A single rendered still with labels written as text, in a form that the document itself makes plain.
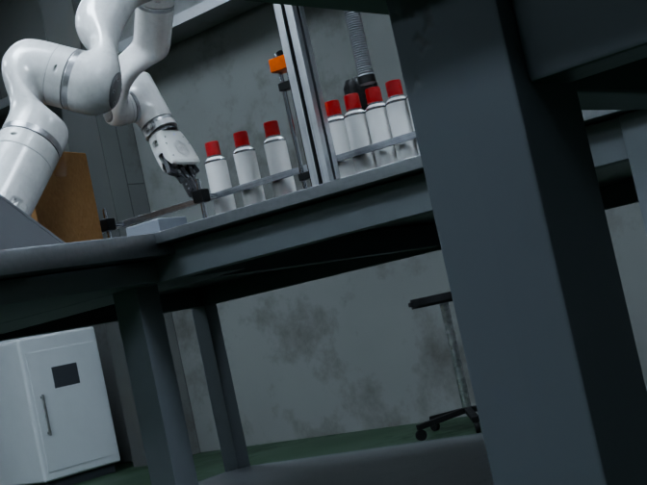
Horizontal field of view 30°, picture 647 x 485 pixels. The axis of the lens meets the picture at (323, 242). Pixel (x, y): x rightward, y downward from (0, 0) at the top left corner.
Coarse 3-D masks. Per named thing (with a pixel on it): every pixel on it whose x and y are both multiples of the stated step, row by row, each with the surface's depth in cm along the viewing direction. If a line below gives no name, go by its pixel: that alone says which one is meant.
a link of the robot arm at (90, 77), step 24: (96, 0) 242; (120, 0) 244; (144, 0) 253; (96, 24) 238; (120, 24) 244; (96, 48) 233; (72, 72) 229; (96, 72) 229; (120, 72) 235; (72, 96) 230; (96, 96) 230
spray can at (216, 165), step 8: (208, 144) 282; (216, 144) 282; (208, 152) 282; (216, 152) 282; (208, 160) 281; (216, 160) 280; (224, 160) 282; (208, 168) 281; (216, 168) 280; (224, 168) 281; (208, 176) 282; (216, 176) 280; (224, 176) 281; (216, 184) 280; (224, 184) 280; (216, 200) 280; (224, 200) 280; (232, 200) 281; (216, 208) 281; (224, 208) 280; (232, 208) 280
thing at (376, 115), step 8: (368, 88) 257; (376, 88) 257; (368, 96) 258; (376, 96) 257; (368, 104) 258; (376, 104) 256; (384, 104) 257; (368, 112) 257; (376, 112) 256; (384, 112) 256; (368, 120) 257; (376, 120) 256; (384, 120) 256; (376, 128) 256; (384, 128) 256; (376, 136) 256; (384, 136) 255; (392, 136) 256; (376, 152) 256; (384, 152) 255; (392, 152) 255; (376, 160) 257; (384, 160) 255; (392, 160) 255
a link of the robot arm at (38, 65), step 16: (16, 48) 231; (32, 48) 231; (48, 48) 231; (64, 48) 232; (16, 64) 228; (32, 64) 229; (48, 64) 229; (64, 64) 229; (16, 80) 227; (32, 80) 229; (48, 80) 230; (16, 96) 226; (32, 96) 225; (48, 96) 231; (16, 112) 224; (32, 112) 223; (48, 112) 224; (32, 128) 221; (48, 128) 222; (64, 128) 226; (64, 144) 226
